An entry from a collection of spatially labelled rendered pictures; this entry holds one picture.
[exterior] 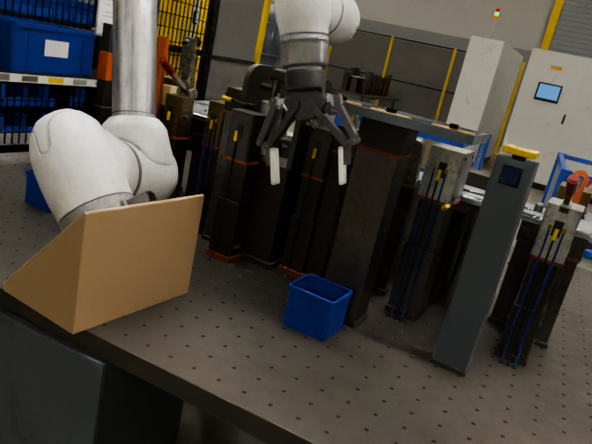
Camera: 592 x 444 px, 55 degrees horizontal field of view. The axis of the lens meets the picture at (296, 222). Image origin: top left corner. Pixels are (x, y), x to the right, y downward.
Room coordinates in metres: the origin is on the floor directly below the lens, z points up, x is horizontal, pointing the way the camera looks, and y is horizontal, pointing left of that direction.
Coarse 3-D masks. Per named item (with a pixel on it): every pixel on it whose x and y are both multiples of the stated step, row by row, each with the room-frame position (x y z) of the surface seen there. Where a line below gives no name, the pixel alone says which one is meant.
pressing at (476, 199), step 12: (204, 108) 1.86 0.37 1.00; (204, 120) 1.68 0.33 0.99; (288, 132) 1.75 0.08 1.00; (420, 180) 1.43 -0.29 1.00; (468, 192) 1.40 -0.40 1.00; (480, 192) 1.44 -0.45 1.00; (480, 204) 1.32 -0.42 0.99; (528, 204) 1.42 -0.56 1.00; (528, 216) 1.27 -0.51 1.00; (540, 216) 1.30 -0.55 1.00; (588, 228) 1.28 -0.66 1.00
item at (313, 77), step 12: (288, 72) 1.07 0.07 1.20; (300, 72) 1.05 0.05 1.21; (312, 72) 1.06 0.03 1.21; (324, 72) 1.08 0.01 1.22; (288, 84) 1.07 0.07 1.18; (300, 84) 1.05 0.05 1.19; (312, 84) 1.05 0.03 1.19; (324, 84) 1.08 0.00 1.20; (288, 96) 1.08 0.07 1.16; (300, 96) 1.08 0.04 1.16; (312, 96) 1.07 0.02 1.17; (324, 96) 1.07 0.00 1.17; (288, 108) 1.08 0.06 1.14; (300, 108) 1.07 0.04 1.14
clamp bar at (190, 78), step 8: (184, 40) 1.63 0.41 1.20; (192, 40) 1.63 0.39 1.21; (200, 40) 1.67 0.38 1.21; (184, 48) 1.65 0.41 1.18; (192, 48) 1.64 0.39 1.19; (184, 56) 1.65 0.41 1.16; (192, 56) 1.64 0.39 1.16; (184, 64) 1.65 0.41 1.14; (192, 64) 1.65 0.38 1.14; (184, 72) 1.65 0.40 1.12; (192, 72) 1.65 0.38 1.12; (184, 80) 1.66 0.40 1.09; (192, 80) 1.66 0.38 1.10; (192, 88) 1.66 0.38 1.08
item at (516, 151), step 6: (510, 144) 1.10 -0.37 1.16; (504, 150) 1.06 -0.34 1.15; (510, 150) 1.05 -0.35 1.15; (516, 150) 1.05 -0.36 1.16; (522, 150) 1.04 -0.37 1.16; (528, 150) 1.07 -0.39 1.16; (516, 156) 1.06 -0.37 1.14; (522, 156) 1.04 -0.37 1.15; (528, 156) 1.04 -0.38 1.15; (534, 156) 1.03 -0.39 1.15
